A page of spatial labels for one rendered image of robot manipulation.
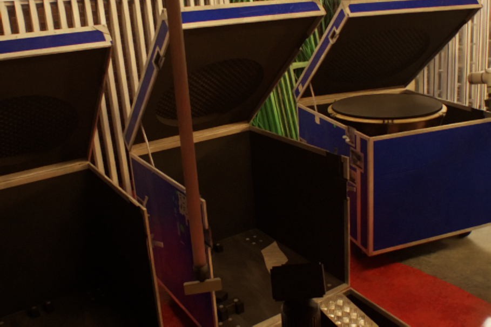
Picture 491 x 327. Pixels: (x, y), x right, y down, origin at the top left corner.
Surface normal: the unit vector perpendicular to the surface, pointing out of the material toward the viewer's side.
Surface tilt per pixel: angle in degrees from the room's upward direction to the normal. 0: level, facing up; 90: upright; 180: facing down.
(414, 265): 0
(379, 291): 0
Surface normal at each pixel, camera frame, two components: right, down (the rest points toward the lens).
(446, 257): -0.07, -0.96
